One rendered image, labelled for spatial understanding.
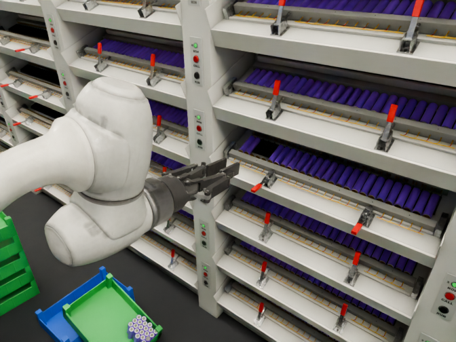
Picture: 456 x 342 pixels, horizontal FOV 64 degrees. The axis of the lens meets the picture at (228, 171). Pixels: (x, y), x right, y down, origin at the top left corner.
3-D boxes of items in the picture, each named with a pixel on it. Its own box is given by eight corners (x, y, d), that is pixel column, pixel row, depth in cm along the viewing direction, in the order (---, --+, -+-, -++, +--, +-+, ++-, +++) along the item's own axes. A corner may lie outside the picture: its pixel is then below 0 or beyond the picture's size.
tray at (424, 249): (432, 269, 79) (441, 246, 72) (216, 178, 111) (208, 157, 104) (459, 201, 87) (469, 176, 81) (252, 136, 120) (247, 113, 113)
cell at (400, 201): (410, 191, 87) (401, 210, 84) (403, 188, 88) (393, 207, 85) (412, 186, 86) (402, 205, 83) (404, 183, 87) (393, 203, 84)
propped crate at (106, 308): (160, 337, 135) (163, 328, 130) (115, 380, 121) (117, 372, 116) (109, 283, 145) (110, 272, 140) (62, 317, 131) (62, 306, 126)
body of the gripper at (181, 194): (176, 188, 66) (208, 174, 73) (144, 174, 70) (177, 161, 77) (175, 223, 69) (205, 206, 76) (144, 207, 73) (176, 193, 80)
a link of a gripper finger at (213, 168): (207, 178, 83) (205, 176, 84) (226, 169, 89) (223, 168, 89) (208, 165, 82) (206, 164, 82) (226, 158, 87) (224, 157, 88)
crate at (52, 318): (68, 355, 129) (64, 342, 125) (39, 325, 139) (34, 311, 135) (135, 301, 149) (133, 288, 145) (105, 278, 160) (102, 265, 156)
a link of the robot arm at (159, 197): (119, 178, 65) (144, 169, 70) (120, 220, 69) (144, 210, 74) (154, 195, 61) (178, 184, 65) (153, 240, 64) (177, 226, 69)
